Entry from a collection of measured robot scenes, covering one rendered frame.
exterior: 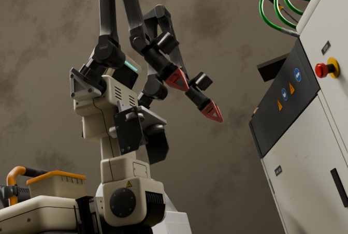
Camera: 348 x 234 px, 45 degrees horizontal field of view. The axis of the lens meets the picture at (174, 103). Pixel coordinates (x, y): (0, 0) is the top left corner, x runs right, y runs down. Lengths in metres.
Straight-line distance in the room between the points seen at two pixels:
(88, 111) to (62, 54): 3.23
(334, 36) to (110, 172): 0.92
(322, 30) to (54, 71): 4.02
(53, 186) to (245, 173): 2.28
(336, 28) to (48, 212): 1.07
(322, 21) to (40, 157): 3.92
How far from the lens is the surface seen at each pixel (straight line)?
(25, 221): 1.55
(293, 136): 1.38
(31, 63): 5.09
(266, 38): 3.99
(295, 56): 1.23
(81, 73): 1.52
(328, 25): 1.05
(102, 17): 1.62
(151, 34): 2.01
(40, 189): 1.73
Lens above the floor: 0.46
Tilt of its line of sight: 21 degrees up
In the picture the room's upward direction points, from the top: 15 degrees counter-clockwise
